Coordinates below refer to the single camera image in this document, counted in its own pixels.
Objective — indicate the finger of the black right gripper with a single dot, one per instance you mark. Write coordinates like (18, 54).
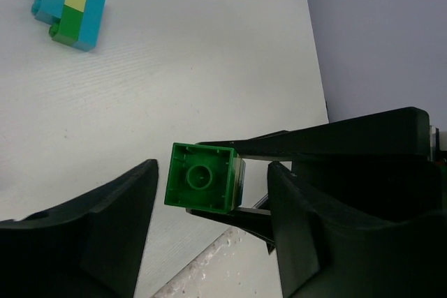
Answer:
(405, 131)
(256, 222)

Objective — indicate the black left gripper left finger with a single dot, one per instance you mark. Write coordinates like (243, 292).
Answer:
(90, 246)

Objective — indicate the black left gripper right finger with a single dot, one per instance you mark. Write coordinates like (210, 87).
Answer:
(326, 248)

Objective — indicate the green yellow teal lego cluster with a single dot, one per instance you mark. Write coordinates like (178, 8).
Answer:
(206, 178)

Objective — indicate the teal green lego stack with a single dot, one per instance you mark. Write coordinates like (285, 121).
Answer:
(75, 23)

